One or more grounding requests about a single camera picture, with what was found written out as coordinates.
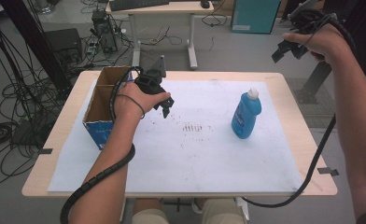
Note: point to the teal box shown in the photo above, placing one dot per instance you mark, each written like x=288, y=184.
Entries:
x=254, y=15

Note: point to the person's right leg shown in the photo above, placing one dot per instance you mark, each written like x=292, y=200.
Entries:
x=221, y=214

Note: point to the person's right hand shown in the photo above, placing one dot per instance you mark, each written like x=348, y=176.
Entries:
x=327, y=43

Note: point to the blue cardboard box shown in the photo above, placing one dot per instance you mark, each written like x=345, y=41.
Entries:
x=98, y=105

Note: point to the dark grid floor mat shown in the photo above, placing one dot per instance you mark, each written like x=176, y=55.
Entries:
x=321, y=109

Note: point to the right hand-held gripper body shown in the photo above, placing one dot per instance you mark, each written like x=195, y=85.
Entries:
x=308, y=18

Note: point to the white table mat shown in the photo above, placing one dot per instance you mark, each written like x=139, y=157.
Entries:
x=203, y=161

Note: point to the person's left hand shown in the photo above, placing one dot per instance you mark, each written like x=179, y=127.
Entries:
x=129, y=105

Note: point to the black floor box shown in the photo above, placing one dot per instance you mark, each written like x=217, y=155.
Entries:
x=63, y=43

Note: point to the black slanted pole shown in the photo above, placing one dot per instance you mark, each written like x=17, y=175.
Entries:
x=31, y=37

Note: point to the person's leg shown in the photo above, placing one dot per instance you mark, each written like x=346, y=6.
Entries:
x=150, y=214
x=221, y=214

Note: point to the white desk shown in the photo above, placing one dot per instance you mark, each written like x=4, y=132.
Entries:
x=159, y=7

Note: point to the white shoe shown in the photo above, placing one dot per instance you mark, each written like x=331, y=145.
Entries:
x=196, y=206

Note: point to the dark tape piece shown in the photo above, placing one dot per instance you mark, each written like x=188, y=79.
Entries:
x=45, y=151
x=326, y=170

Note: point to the person's left leg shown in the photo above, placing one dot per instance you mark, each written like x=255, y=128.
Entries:
x=150, y=214

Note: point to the black keyboard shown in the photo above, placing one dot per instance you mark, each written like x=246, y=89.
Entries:
x=137, y=4

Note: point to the black computer mouse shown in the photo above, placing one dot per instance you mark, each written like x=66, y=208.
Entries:
x=204, y=4

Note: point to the blue detergent bottle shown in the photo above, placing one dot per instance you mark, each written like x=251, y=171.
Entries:
x=245, y=118

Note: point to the black computer tower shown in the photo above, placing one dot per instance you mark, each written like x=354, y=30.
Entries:
x=105, y=31

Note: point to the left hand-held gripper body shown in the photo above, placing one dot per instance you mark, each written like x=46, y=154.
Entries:
x=150, y=82

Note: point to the black metal stand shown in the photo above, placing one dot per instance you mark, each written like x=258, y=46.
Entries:
x=318, y=77

